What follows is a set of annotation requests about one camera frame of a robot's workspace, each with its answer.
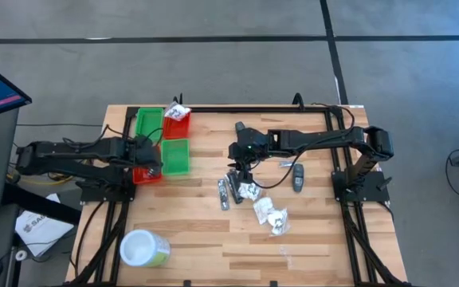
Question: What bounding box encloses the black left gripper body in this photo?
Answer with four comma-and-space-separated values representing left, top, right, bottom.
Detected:
124, 137, 163, 171

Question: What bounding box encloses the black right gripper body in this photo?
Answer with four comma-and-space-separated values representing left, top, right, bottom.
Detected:
228, 129, 273, 168

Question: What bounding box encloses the black comb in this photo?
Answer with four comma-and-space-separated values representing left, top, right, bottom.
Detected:
217, 179, 231, 211
231, 181, 245, 205

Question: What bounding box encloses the green plastic basket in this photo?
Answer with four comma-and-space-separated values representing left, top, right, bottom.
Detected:
135, 107, 166, 141
160, 138, 191, 176

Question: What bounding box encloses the white green wipes canister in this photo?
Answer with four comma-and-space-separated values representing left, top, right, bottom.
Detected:
119, 228, 172, 269

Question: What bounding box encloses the black desk bar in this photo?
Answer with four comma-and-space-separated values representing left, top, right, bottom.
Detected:
2, 182, 83, 225

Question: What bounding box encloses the white printed booklet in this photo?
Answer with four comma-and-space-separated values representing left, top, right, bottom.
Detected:
14, 193, 75, 258

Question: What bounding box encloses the black aluminium table frame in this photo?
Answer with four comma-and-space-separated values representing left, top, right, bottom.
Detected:
64, 104, 412, 287

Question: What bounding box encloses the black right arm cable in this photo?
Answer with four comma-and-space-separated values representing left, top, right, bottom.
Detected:
249, 102, 356, 191

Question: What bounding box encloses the yellow cable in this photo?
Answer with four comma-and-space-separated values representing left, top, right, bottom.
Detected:
6, 171, 75, 187

